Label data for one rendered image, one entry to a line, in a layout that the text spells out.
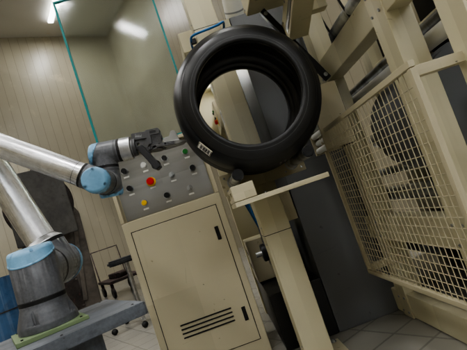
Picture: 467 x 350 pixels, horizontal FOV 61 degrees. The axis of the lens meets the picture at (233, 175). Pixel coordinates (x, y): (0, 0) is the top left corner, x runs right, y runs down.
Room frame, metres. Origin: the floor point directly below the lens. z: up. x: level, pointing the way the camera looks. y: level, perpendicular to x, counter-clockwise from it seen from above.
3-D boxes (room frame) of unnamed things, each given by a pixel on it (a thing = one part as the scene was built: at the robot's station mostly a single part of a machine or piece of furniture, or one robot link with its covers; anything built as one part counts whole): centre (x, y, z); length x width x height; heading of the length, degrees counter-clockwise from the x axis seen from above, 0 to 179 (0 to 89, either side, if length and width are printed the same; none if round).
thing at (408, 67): (1.44, -0.49, 0.65); 0.90 x 0.02 x 0.70; 4
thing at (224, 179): (1.83, -0.13, 0.90); 0.40 x 0.03 x 0.10; 94
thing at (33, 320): (1.35, 0.75, 0.67); 0.19 x 0.19 x 0.10
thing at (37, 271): (1.35, 0.74, 0.80); 0.17 x 0.15 x 0.18; 3
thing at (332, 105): (1.90, -0.51, 1.05); 0.20 x 0.15 x 0.30; 4
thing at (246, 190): (1.64, 0.00, 0.83); 0.36 x 0.09 x 0.06; 4
